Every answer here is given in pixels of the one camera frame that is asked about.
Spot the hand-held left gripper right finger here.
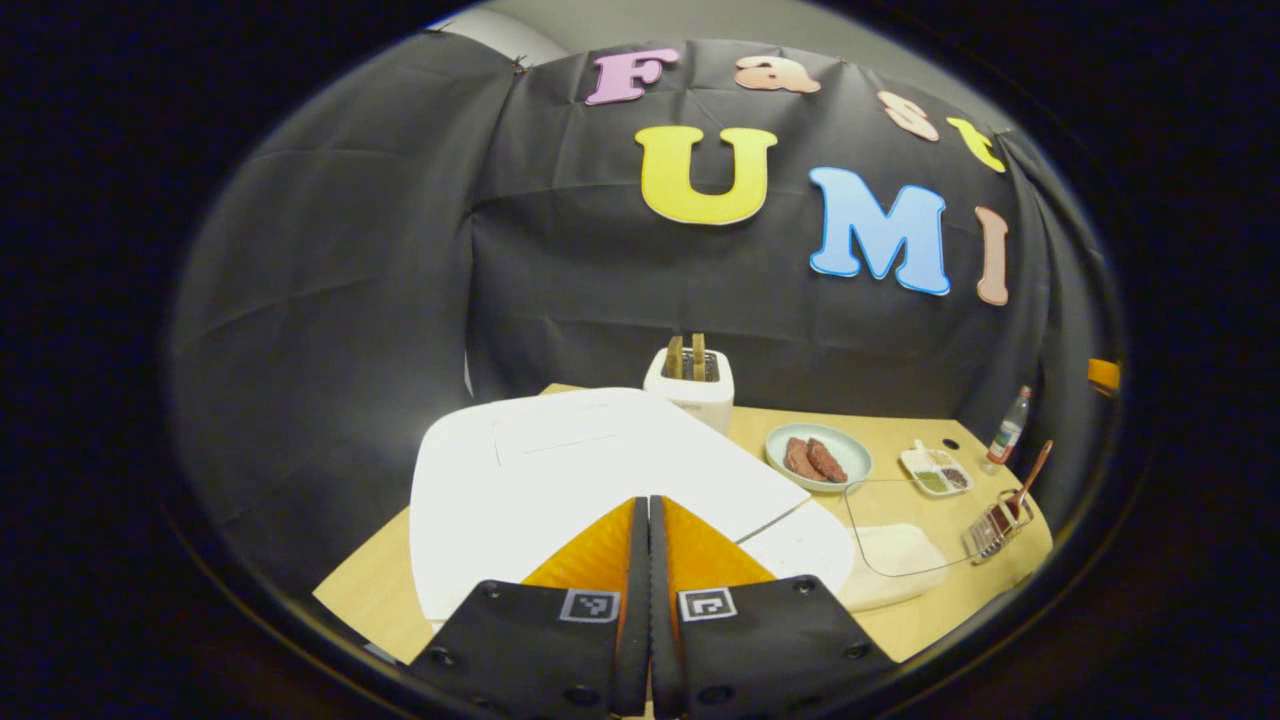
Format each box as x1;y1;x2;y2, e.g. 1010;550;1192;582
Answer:
648;495;898;720

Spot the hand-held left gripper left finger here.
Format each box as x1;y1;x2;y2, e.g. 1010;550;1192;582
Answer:
405;495;653;720

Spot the brown wooden spoon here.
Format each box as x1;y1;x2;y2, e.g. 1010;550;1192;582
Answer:
1005;440;1054;521

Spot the white rice cooker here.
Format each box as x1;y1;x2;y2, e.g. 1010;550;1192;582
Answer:
408;387;856;626

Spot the clear rice container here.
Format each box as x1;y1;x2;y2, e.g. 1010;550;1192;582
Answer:
838;478;981;613

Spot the clear plastic bottle red label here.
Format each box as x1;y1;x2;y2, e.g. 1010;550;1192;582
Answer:
985;386;1032;471

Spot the white divided bean dish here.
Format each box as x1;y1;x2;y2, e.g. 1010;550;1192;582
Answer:
899;440;973;498

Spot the white toaster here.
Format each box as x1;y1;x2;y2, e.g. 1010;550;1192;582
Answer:
643;345;736;436

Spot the pale green plate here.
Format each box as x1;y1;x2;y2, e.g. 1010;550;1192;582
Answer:
765;423;874;493

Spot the black backdrop cloth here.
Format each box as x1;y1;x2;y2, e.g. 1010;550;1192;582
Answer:
165;35;1126;601

